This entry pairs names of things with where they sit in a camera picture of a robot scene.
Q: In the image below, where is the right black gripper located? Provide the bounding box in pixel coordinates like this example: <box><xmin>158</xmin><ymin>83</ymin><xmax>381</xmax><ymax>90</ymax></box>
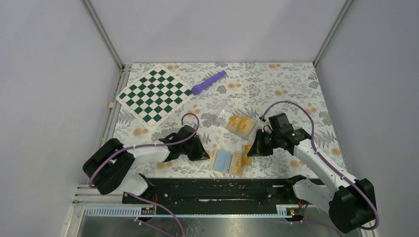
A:
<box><xmin>248</xmin><ymin>129</ymin><xmax>281</xmax><ymax>157</ymax></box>

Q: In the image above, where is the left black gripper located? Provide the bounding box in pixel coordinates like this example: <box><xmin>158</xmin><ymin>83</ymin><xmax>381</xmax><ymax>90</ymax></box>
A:
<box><xmin>181</xmin><ymin>135</ymin><xmax>210</xmax><ymax>161</ymax></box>

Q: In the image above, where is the yellow credit card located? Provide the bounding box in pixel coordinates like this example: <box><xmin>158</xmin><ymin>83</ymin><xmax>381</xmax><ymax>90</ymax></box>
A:
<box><xmin>242</xmin><ymin>145</ymin><xmax>252</xmax><ymax>165</ymax></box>
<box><xmin>229</xmin><ymin>155</ymin><xmax>243</xmax><ymax>175</ymax></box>

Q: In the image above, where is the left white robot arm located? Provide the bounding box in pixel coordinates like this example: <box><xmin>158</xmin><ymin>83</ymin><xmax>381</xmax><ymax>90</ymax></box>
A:
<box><xmin>83</xmin><ymin>125</ymin><xmax>210</xmax><ymax>203</ymax></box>

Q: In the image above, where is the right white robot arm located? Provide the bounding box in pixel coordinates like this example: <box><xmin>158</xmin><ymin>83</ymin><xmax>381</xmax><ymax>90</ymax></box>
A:
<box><xmin>247</xmin><ymin>113</ymin><xmax>377</xmax><ymax>234</ymax></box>

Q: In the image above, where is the floral tablecloth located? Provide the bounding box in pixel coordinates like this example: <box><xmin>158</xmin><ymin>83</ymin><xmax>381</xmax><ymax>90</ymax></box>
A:
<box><xmin>112</xmin><ymin>62</ymin><xmax>346</xmax><ymax>178</ymax></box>

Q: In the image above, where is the green white chessboard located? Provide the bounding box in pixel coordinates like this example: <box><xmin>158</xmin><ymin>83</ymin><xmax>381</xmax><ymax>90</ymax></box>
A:
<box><xmin>117</xmin><ymin>65</ymin><xmax>192</xmax><ymax>131</ymax></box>

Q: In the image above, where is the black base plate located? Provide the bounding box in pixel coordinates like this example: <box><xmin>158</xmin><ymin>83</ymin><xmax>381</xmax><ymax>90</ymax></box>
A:
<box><xmin>141</xmin><ymin>178</ymin><xmax>308</xmax><ymax>211</ymax></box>

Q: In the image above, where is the purple cylindrical handle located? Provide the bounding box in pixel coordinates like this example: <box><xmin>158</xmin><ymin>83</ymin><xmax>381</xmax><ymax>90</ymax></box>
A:
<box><xmin>191</xmin><ymin>70</ymin><xmax>226</xmax><ymax>95</ymax></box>

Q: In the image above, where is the white slotted cable duct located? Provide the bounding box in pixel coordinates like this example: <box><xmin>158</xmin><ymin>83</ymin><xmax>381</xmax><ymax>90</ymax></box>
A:
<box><xmin>84</xmin><ymin>205</ymin><xmax>303</xmax><ymax>218</ymax></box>

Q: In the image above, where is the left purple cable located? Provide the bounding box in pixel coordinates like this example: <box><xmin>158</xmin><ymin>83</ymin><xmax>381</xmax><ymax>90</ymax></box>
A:
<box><xmin>88</xmin><ymin>113</ymin><xmax>200</xmax><ymax>237</ymax></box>

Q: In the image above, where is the purple cable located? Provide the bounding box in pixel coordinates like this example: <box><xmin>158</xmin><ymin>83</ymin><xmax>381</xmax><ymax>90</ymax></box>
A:
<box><xmin>259</xmin><ymin>101</ymin><xmax>380</xmax><ymax>237</ymax></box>
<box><xmin>88</xmin><ymin>113</ymin><xmax>200</xmax><ymax>237</ymax></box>

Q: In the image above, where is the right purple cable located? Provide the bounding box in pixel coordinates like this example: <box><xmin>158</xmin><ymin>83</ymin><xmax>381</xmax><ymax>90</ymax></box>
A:
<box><xmin>259</xmin><ymin>101</ymin><xmax>380</xmax><ymax>237</ymax></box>

